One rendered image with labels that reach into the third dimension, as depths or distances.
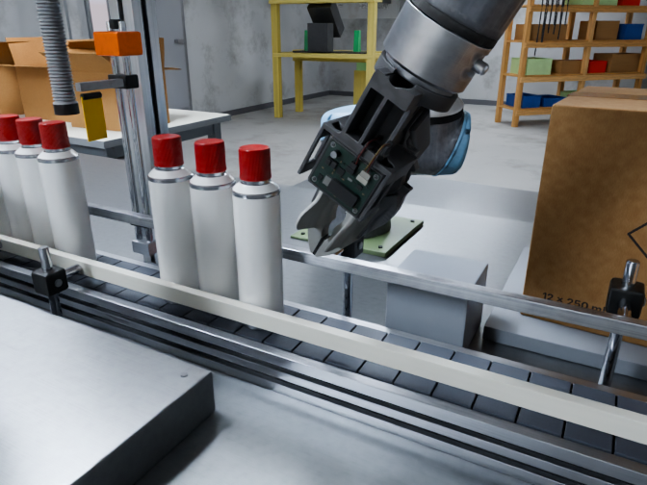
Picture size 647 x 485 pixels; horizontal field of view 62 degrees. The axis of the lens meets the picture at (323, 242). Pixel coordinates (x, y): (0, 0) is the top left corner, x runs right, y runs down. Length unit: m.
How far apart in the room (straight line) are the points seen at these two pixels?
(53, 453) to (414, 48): 0.43
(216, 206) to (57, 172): 0.26
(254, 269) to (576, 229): 0.38
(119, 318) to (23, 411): 0.21
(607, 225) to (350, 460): 0.39
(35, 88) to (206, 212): 2.43
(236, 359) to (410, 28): 0.39
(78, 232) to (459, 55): 0.57
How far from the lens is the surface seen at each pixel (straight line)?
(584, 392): 0.58
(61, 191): 0.79
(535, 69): 7.49
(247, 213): 0.57
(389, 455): 0.54
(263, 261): 0.58
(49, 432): 0.54
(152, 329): 0.70
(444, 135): 0.96
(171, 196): 0.64
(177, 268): 0.67
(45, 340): 0.68
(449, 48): 0.42
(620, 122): 0.67
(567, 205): 0.69
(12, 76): 3.19
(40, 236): 0.86
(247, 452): 0.55
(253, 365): 0.61
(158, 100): 0.87
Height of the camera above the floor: 1.20
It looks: 22 degrees down
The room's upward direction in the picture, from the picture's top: straight up
